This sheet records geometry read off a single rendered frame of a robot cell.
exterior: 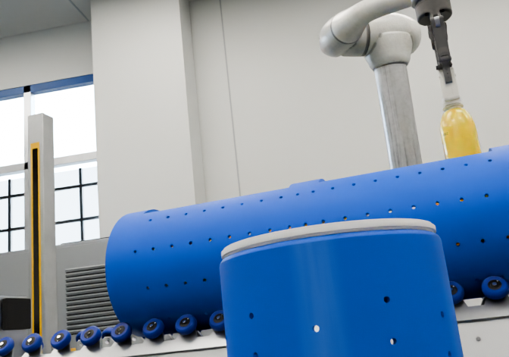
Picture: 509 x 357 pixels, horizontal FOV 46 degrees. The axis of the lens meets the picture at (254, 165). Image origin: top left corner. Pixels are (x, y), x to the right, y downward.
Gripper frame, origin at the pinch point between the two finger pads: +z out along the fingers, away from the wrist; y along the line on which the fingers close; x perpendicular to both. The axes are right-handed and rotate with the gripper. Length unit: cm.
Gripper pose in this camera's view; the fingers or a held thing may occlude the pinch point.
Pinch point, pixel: (449, 88)
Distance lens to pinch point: 134.6
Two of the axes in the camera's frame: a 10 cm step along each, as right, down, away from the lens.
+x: 9.4, -1.8, -2.8
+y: -3.1, -2.2, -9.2
